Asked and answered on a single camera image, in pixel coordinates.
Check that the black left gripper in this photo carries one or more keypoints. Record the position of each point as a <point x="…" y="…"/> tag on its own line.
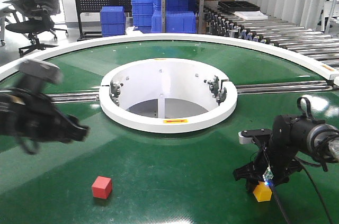
<point x="34" y="116"/>

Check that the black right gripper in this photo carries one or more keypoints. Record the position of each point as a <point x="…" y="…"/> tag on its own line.
<point x="275" y="161"/>

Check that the yellow toy brick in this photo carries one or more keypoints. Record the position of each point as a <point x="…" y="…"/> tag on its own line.
<point x="262" y="192"/>

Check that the red cube block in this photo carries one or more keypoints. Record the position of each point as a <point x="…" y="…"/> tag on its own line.
<point x="102" y="187"/>

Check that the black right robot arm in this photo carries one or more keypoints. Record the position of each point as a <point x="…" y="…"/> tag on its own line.
<point x="314" y="138"/>

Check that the left steel roller bar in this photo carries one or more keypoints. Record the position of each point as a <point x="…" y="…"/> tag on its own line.
<point x="77" y="97"/>

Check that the steel roller bar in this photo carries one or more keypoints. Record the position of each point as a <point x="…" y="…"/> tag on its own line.
<point x="77" y="97"/>
<point x="285" y="87"/>

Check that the yellow arrow warning label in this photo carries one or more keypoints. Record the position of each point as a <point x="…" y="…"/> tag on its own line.
<point x="175" y="121"/>

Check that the right steel roller bar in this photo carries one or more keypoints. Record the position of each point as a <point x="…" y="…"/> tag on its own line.
<point x="285" y="87"/>

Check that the small blue crate stack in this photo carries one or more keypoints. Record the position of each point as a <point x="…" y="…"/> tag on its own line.
<point x="113" y="21"/>

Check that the black office chair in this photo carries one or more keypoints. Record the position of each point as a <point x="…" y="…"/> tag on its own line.
<point x="32" y="27"/>

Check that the white outer conveyor rim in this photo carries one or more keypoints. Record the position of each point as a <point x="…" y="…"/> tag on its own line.
<point x="316" y="66"/>

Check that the metal roller conveyor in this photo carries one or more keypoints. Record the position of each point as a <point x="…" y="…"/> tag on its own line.
<point x="273" y="31"/>

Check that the tall blue crate stack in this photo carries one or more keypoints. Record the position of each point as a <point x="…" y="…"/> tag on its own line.
<point x="142" y="12"/>

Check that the large blue crate front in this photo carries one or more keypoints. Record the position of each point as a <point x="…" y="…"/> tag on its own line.
<point x="176" y="22"/>

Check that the white flat tray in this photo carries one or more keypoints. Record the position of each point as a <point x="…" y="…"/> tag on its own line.
<point x="251" y="15"/>

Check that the black compartment tray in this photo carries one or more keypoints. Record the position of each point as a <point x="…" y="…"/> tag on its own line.
<point x="238" y="6"/>

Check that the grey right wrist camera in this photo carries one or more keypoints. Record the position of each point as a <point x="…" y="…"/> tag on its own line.
<point x="257" y="136"/>

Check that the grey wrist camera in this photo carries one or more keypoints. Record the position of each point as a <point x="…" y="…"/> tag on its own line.
<point x="257" y="136"/>
<point x="36" y="73"/>

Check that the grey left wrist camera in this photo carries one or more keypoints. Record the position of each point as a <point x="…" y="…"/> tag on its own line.
<point x="36" y="73"/>

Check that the white inner ring housing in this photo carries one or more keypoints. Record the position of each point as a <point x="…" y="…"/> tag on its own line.
<point x="141" y="94"/>

